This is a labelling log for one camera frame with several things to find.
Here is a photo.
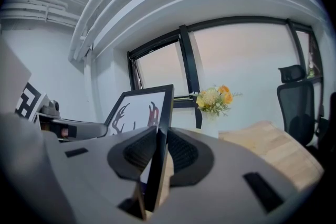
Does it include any white ribbed vase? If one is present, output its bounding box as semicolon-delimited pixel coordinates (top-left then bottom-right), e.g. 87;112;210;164
201;109;220;139

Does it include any white ceiling conduit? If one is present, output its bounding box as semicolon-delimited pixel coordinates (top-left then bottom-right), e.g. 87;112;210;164
0;0;85;28

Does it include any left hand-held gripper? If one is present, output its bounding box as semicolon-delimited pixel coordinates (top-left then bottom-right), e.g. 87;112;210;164
14;82;108;142

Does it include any yellow flower bouquet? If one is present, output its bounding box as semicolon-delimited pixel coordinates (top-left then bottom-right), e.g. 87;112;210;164
188;84;243;118

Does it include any framed deer picture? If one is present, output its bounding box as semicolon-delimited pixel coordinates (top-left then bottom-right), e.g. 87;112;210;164
104;83;175;221

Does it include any black-framed window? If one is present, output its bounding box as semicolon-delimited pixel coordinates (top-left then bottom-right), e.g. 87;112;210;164
127;15;325;130

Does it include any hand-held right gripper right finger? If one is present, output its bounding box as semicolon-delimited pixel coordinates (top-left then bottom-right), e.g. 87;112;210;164
154;127;300;224

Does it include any black mesh chair with headrest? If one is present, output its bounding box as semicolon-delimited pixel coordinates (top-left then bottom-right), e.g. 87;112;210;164
277;64;329;150

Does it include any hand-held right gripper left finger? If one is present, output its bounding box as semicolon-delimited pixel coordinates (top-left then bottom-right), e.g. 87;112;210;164
43;125;158;224

